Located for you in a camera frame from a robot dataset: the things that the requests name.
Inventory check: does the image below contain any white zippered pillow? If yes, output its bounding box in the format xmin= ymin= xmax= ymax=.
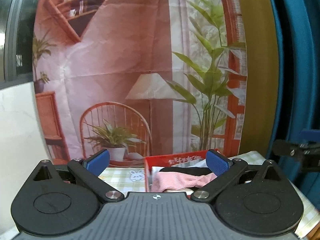
xmin=149 ymin=159 xmax=208 ymax=178

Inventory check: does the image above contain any black sleep mask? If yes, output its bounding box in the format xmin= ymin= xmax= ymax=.
xmin=160 ymin=167 xmax=211 ymax=176

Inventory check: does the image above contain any pink knitted cloth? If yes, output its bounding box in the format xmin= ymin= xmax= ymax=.
xmin=151 ymin=172 xmax=217 ymax=192

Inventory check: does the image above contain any printed room scene backdrop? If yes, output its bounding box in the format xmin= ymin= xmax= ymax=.
xmin=33 ymin=0 xmax=247 ymax=167

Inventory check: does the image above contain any white shipping label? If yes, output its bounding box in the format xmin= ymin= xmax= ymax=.
xmin=173 ymin=160 xmax=199 ymax=168

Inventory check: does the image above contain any green checked bunny tablecloth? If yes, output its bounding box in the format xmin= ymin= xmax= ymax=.
xmin=0 ymin=150 xmax=320 ymax=240

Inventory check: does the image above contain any red strawberry cardboard box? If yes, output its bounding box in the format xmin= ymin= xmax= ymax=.
xmin=144 ymin=150 xmax=208 ymax=192

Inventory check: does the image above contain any teal blue curtain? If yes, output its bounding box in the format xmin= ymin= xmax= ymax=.
xmin=267 ymin=0 xmax=319 ymax=207

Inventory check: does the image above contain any olive yellow wall panel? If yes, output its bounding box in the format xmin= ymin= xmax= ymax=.
xmin=239 ymin=0 xmax=279 ymax=155

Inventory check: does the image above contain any dark window with frame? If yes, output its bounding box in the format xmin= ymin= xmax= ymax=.
xmin=0 ymin=0 xmax=39 ymax=89

